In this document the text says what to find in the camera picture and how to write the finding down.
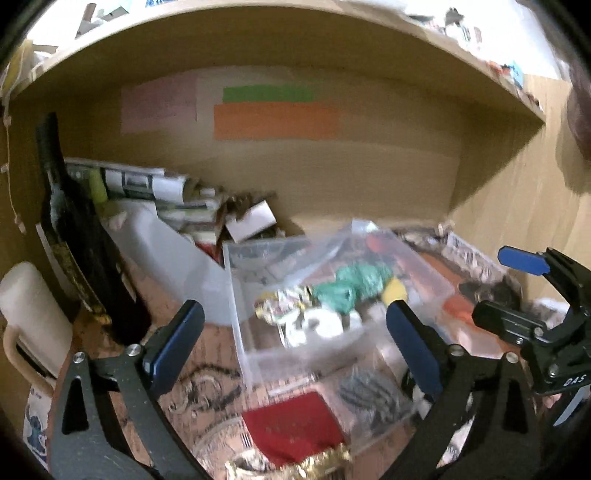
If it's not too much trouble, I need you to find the green paper sheet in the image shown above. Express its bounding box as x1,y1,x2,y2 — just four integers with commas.
222,84,317,104

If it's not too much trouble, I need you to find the white mug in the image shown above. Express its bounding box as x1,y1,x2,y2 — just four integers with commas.
0,262,75,393

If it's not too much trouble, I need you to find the blue printed white bag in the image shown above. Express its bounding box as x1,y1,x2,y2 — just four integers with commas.
22,385,58,464

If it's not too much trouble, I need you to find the pink paper sheet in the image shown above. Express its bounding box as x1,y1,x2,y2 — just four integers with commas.
120,74,199,136

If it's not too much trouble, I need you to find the string with tags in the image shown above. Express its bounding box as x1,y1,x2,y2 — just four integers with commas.
0,90,27,234

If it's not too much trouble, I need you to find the red cloth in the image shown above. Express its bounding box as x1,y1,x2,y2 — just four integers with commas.
241,391,348,468

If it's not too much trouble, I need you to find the clear plastic box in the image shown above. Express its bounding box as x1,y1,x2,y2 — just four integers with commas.
222,220,458,455

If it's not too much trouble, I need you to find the yellow soft ball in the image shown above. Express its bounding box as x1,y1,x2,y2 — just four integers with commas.
380,277,410,306

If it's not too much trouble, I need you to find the dark glass bottle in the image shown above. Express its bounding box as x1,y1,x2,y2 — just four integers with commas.
36,112,154,346

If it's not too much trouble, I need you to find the dark striped cloth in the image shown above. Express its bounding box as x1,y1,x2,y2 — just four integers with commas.
338,369,403,432

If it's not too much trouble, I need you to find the green soft yarn ball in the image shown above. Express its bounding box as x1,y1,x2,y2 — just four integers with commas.
313,260,394,320

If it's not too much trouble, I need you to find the white tape roll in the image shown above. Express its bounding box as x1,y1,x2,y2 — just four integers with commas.
281,308,362,348

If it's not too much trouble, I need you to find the white plastic jug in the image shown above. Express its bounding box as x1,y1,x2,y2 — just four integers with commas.
104,202,241,326

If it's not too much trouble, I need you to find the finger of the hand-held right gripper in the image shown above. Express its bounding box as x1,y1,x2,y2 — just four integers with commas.
472,299,550,346
498,246,591,319

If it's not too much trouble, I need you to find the shiny foil wrapper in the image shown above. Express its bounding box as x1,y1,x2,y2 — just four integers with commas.
254,285,320,325

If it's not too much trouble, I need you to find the gold tinsel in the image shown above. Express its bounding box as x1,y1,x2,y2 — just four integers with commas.
225,445,354,480

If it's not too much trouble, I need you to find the orange paper sheet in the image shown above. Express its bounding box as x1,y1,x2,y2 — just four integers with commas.
213,102,342,141

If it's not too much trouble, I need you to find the wooden shelf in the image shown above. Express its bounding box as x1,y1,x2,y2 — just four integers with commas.
0,0,548,259

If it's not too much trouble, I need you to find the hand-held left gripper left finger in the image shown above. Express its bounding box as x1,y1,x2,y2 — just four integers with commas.
48,299,206,480

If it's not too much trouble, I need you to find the small cardboard box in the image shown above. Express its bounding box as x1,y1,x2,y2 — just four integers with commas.
225,200,279,244

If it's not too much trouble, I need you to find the orange red object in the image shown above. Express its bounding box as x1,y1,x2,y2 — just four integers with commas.
442,294,477,320

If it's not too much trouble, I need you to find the rolled newspaper bundle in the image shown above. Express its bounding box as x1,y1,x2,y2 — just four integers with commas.
64,157,222,232

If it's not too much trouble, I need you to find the dark brown round object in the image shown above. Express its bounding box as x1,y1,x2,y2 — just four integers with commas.
555,58,591,191

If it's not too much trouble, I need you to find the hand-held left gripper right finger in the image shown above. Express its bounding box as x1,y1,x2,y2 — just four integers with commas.
385,299,542,480

